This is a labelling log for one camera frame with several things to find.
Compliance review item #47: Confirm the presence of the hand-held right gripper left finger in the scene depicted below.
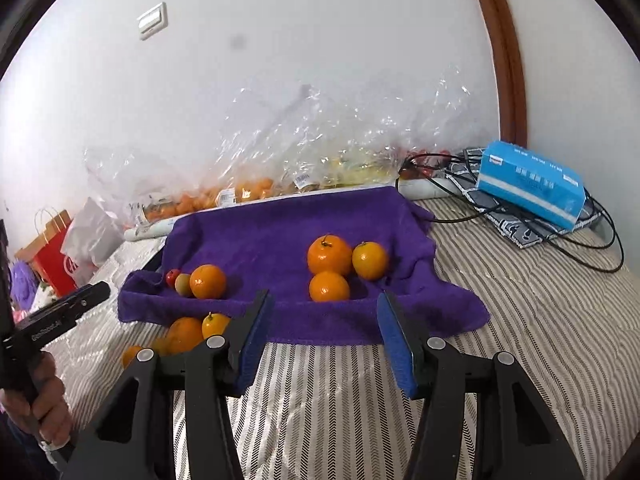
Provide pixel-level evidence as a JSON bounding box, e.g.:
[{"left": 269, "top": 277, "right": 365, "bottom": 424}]
[{"left": 65, "top": 289, "right": 275, "bottom": 480}]

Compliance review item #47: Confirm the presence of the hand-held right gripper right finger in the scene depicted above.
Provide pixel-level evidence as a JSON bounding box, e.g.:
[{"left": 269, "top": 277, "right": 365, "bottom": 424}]
[{"left": 376, "top": 291, "right": 586, "bottom": 480}]

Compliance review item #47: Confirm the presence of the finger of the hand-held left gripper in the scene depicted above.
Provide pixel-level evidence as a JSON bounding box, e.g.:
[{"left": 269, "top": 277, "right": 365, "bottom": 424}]
[{"left": 60, "top": 281, "right": 112, "bottom": 317}]

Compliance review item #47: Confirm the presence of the orange with stem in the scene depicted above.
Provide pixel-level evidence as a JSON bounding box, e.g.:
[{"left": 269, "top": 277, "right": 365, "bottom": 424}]
[{"left": 201, "top": 312, "right": 232, "bottom": 340}]

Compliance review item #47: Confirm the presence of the yellowish orange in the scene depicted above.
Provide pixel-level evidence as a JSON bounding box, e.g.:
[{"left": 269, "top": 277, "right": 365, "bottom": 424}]
[{"left": 352, "top": 241, "right": 390, "bottom": 281}]

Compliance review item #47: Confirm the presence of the large wrinkled orange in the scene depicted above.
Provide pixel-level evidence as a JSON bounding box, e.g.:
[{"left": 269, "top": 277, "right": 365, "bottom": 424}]
[{"left": 306, "top": 234, "right": 354, "bottom": 277}]

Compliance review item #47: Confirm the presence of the purple towel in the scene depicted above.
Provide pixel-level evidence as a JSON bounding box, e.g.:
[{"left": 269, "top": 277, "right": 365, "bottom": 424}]
[{"left": 117, "top": 185, "right": 491, "bottom": 346}]

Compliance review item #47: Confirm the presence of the person's left hand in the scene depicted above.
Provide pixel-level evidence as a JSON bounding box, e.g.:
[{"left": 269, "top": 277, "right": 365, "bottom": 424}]
[{"left": 0, "top": 354, "right": 75, "bottom": 445}]

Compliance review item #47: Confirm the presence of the red paper bag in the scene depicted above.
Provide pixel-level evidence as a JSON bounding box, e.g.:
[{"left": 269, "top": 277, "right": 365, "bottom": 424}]
[{"left": 31, "top": 225, "right": 81, "bottom": 298}]

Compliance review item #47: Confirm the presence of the white plastic bag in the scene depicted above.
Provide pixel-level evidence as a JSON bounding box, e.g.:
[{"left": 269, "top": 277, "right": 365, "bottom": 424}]
[{"left": 60, "top": 196, "right": 126, "bottom": 286}]

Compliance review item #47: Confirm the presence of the purple fluffy item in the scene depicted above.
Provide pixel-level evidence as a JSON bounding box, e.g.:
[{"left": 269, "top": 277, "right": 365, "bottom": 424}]
[{"left": 10, "top": 260, "right": 38, "bottom": 311}]

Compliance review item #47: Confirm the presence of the brown paper bag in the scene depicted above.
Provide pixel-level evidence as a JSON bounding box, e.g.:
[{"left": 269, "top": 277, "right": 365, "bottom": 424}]
[{"left": 14, "top": 205, "right": 73, "bottom": 266}]

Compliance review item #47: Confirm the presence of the striped mattress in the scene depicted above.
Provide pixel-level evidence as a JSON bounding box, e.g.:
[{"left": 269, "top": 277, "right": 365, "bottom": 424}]
[{"left": 30, "top": 195, "right": 640, "bottom": 480}]

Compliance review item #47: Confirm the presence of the empty clear plastic bag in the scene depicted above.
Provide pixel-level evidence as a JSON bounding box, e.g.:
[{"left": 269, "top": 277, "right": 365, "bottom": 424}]
[{"left": 82, "top": 145, "right": 201, "bottom": 211}]

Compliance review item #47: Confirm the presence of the clear bag of oranges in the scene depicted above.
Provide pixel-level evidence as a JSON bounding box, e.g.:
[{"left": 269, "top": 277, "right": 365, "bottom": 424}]
[{"left": 125, "top": 170, "right": 281, "bottom": 226}]

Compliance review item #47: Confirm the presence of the dark patterned cloth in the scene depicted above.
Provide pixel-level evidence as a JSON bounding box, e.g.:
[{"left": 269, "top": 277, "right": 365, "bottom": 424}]
[{"left": 442, "top": 146, "right": 603, "bottom": 251}]

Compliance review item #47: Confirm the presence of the clear bag of yellow fruit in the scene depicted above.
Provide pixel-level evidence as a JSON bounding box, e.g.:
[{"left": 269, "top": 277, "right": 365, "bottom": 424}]
[{"left": 220, "top": 80, "right": 401, "bottom": 196}]

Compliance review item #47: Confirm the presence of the blue tissue pack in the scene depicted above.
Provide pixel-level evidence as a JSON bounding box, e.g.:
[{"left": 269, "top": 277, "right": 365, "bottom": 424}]
[{"left": 475, "top": 140, "right": 588, "bottom": 232}]

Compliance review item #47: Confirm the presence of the black cable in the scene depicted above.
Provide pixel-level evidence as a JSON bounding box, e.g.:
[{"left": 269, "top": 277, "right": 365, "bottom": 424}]
[{"left": 395, "top": 152, "right": 626, "bottom": 276}]

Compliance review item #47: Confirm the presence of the white light switch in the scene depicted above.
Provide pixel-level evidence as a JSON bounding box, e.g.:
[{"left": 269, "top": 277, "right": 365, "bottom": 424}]
[{"left": 137, "top": 2, "right": 169, "bottom": 41}]

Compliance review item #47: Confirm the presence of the brown wooden door frame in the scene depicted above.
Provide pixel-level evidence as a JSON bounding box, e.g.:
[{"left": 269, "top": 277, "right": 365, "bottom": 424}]
[{"left": 462, "top": 0, "right": 529, "bottom": 148}]

